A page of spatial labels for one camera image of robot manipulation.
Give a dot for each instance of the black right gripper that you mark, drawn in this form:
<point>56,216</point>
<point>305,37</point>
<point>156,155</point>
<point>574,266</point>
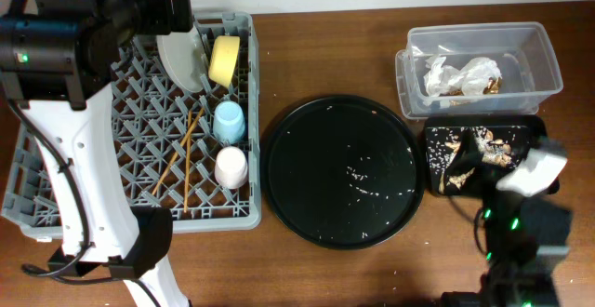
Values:
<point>467,156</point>

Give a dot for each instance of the food scraps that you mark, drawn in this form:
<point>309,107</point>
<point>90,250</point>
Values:
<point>501,145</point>

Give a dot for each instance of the grey round plate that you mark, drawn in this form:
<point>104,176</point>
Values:
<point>184,59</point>

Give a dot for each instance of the white paper napkin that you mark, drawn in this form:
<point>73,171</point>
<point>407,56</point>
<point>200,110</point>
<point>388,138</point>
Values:
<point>441,78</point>

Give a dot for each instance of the yellow bowl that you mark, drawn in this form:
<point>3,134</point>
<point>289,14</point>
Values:
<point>224,56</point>

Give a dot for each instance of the blue plastic cup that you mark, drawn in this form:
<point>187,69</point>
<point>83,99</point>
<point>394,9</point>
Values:
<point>229,122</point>

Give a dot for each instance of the pink plastic cup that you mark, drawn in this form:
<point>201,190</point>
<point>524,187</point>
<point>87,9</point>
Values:
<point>231,170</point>

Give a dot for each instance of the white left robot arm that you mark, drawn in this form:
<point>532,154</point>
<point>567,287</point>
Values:
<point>56,72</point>

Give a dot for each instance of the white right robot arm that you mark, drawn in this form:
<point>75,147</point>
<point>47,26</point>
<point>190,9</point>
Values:
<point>521,234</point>

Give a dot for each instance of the grey dishwasher rack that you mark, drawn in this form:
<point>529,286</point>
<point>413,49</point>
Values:
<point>149,124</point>

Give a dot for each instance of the black rectangular tray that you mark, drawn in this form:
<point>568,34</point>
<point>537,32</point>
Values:
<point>534,124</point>

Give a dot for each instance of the gold foil wrapper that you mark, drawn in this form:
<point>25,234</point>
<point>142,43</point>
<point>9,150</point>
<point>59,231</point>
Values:
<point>492,87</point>

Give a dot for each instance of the clear plastic bin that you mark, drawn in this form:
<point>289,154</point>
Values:
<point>525,58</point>

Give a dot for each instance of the round black tray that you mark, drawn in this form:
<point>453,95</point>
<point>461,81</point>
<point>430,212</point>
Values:
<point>343,172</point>

